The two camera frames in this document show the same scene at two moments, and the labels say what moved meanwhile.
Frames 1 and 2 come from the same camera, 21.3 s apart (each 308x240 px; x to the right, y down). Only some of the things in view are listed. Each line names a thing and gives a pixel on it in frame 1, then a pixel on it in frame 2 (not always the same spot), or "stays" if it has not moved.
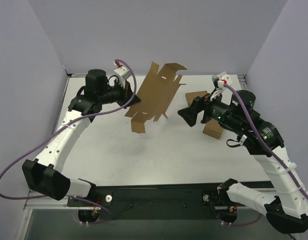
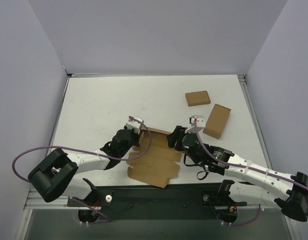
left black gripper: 126,92 -> 136,137
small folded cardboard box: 190,96 stays
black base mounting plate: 160,203 stays
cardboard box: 155,94 -> 160,164
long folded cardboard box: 213,128 stays
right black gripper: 201,108 -> 179,135
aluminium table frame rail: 45,202 stays
